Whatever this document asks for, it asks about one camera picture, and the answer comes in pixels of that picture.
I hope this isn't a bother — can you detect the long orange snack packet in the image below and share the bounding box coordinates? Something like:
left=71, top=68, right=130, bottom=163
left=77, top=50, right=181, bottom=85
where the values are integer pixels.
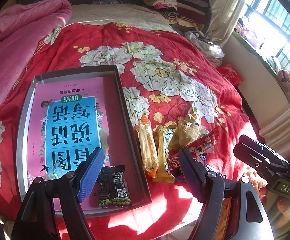
left=136, top=114, right=159, bottom=178

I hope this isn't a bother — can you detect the red floral blanket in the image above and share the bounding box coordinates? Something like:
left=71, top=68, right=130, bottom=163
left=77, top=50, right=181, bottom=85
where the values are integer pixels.
left=0, top=21, right=260, bottom=230

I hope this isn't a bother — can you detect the pink and blue book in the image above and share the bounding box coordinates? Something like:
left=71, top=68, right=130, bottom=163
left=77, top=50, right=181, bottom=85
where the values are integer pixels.
left=26, top=77, right=110, bottom=212

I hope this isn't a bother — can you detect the grey white crumpled garment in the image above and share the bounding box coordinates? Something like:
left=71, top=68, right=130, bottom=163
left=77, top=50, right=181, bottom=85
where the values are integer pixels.
left=185, top=30, right=225, bottom=59

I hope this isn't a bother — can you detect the pink fleece quilt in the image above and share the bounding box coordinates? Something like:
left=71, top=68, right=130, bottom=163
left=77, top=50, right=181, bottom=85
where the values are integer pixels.
left=0, top=0, right=73, bottom=180

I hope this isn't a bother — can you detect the red white swirl snack packet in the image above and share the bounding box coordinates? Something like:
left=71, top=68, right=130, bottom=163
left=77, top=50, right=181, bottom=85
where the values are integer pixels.
left=166, top=155, right=185, bottom=178

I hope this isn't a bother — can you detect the purple cloth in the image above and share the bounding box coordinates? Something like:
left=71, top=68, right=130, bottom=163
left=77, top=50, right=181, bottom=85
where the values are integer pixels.
left=235, top=21, right=260, bottom=48

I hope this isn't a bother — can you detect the white black lettered snack packet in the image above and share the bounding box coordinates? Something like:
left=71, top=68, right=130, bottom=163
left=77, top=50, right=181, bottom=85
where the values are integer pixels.
left=205, top=165, right=227, bottom=180

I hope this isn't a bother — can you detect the orange patterned cushion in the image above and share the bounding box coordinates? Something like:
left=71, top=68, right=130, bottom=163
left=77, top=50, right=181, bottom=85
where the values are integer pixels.
left=277, top=69, right=290, bottom=103

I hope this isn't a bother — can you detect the person's right hand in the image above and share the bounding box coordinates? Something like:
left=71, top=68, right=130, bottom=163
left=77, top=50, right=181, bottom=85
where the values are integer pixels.
left=276, top=199, right=290, bottom=219

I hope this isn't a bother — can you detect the pile of folded clothes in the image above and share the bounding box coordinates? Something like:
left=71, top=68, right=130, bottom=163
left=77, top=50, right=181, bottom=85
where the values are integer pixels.
left=143, top=0, right=212, bottom=30

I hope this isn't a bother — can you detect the cream curtain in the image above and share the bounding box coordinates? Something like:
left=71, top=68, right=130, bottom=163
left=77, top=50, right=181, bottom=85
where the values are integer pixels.
left=206, top=0, right=253, bottom=47

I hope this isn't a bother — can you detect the red bag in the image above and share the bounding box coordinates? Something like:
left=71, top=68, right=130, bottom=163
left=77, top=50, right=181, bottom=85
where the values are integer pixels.
left=216, top=64, right=243, bottom=85

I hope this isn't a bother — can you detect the black green pea snack packet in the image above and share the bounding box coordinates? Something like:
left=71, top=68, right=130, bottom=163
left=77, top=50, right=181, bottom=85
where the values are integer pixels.
left=96, top=164, right=132, bottom=208

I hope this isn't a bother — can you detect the red cartoon snack packet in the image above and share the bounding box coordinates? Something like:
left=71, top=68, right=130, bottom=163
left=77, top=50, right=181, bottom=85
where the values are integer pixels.
left=185, top=127, right=220, bottom=155

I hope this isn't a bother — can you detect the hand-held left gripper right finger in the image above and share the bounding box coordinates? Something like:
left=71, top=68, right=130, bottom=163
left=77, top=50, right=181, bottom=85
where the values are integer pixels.
left=178, top=147, right=275, bottom=240

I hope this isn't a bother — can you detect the beige bed sheet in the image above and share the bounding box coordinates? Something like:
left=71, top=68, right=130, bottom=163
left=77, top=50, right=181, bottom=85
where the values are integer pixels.
left=65, top=4, right=178, bottom=34

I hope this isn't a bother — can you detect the shallow grey cardboard box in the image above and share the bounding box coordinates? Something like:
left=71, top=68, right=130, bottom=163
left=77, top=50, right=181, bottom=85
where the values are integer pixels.
left=16, top=65, right=152, bottom=218

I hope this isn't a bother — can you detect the yellow snack packet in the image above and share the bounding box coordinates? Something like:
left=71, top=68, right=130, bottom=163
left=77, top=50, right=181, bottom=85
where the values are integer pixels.
left=152, top=126, right=177, bottom=183

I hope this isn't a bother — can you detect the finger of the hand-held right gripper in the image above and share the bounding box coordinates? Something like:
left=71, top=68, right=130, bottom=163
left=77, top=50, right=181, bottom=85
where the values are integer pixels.
left=239, top=135, right=289, bottom=167
left=233, top=144, right=284, bottom=180

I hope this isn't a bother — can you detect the clear yellow cracker packet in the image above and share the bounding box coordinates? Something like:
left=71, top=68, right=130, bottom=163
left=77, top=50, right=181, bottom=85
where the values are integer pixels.
left=169, top=119, right=209, bottom=153

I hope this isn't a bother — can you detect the dark patterned pillow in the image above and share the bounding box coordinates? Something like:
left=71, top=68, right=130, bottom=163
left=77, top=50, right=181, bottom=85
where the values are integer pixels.
left=90, top=0, right=123, bottom=5

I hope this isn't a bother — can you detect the barred window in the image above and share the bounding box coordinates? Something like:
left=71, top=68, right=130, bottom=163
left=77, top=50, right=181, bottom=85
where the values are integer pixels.
left=237, top=0, right=290, bottom=65

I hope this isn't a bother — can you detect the pink floral cloth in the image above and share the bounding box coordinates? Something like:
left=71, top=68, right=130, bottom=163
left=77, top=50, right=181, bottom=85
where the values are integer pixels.
left=205, top=52, right=224, bottom=68

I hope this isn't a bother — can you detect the green windowsill mat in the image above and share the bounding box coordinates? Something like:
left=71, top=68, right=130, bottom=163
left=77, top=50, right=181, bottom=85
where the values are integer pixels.
left=232, top=31, right=290, bottom=103

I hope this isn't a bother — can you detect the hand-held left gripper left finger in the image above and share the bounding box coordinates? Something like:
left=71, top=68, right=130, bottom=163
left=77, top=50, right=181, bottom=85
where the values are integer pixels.
left=11, top=147, right=105, bottom=240

